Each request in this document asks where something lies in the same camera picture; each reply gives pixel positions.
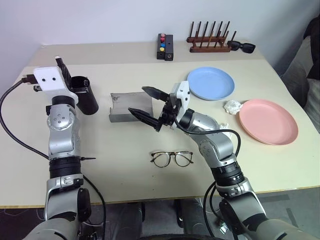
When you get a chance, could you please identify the grey fabric cushion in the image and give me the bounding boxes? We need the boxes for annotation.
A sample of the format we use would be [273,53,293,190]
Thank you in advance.
[280,36,320,133]

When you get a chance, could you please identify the dark wooden peg rack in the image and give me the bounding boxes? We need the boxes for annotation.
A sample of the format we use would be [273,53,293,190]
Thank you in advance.
[186,21,238,54]

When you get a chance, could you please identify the plain black box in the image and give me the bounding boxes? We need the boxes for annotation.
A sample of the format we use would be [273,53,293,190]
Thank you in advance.
[163,34,175,62]

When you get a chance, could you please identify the blue plastic plate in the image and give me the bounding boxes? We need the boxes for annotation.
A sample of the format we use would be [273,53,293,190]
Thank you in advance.
[186,66,236,102]

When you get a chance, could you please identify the black sunglasses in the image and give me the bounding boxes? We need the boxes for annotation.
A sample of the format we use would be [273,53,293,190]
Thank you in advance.
[226,40,257,55]

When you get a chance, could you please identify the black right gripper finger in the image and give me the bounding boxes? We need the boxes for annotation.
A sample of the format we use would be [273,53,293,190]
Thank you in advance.
[127,107,162,132]
[141,86,172,102]

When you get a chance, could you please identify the crumpled white paper ball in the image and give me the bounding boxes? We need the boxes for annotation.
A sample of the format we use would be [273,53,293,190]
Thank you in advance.
[223,99,244,115]

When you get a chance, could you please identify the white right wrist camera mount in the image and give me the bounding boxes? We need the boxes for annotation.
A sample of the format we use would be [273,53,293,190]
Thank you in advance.
[170,80,191,116]

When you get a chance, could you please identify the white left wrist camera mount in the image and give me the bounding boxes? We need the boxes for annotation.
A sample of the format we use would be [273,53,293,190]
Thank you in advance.
[33,66,78,101]

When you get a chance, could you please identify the black cylindrical cup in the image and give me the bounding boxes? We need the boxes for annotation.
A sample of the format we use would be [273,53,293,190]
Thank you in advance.
[70,75,99,116]

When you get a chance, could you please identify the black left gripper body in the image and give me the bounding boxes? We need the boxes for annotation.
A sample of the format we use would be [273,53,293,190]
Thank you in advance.
[65,74,75,94]

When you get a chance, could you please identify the black box with coloured buttons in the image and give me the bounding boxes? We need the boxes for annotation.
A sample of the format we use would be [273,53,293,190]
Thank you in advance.
[156,33,167,61]

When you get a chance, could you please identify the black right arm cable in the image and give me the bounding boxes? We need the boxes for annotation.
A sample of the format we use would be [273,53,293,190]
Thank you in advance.
[172,115,242,226]

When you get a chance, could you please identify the grey metal tray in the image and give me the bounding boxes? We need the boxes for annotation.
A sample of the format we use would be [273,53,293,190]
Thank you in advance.
[108,91,154,124]

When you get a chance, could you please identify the tortoiseshell round eyeglasses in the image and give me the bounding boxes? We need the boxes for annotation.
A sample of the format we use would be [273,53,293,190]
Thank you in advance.
[150,150,195,168]

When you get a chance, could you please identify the pink plastic plate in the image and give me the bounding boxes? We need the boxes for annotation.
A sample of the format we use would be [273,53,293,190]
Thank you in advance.
[238,98,299,146]

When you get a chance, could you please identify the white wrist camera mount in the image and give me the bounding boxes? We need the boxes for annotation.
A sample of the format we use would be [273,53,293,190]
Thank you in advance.
[170,80,191,116]
[33,66,78,101]

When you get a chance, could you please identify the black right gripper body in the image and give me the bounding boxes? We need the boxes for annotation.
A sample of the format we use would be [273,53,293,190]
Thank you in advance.
[156,94,182,131]

